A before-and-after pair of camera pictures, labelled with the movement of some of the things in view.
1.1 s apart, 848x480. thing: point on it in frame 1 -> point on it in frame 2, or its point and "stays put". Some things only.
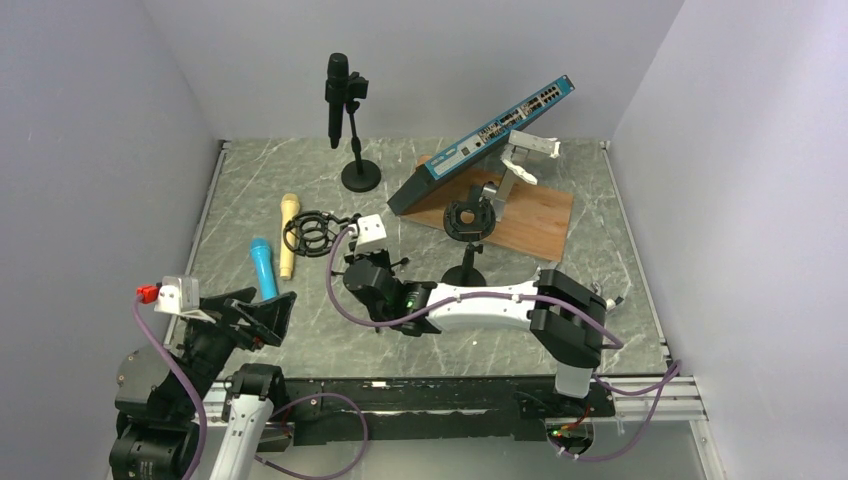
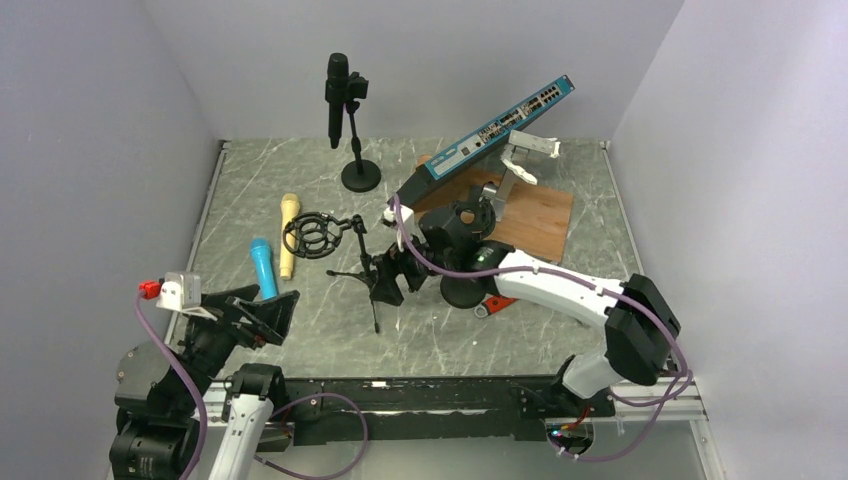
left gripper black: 268,319 stays put
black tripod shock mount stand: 314,232 stays put
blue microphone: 265,268 stays put
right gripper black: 373,255 -> 389,266
